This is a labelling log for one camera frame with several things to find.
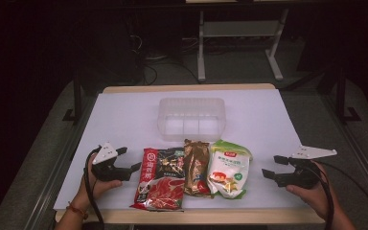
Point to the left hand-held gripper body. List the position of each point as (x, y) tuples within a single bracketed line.
[(108, 172)]

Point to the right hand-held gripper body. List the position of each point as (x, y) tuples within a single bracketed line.
[(300, 179)]

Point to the red and black food packet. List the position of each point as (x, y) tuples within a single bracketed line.
[(159, 185)]

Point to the white and green food packet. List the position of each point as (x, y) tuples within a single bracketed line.
[(228, 172)]

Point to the golden brown snack packet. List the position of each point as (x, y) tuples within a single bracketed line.
[(197, 169)]

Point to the clear plastic container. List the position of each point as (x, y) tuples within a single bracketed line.
[(191, 118)]

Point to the person's left hand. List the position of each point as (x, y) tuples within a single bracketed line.
[(100, 191)]

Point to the person's right hand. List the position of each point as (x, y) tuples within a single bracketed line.
[(313, 198)]

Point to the white table mat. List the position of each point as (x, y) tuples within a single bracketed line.
[(127, 121)]

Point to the black metal stand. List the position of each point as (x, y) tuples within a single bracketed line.
[(341, 96), (77, 96)]

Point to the grey metal rail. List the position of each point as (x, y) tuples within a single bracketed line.
[(361, 153), (54, 179)]

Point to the white metal desk frame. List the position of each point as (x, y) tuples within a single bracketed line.
[(239, 28)]

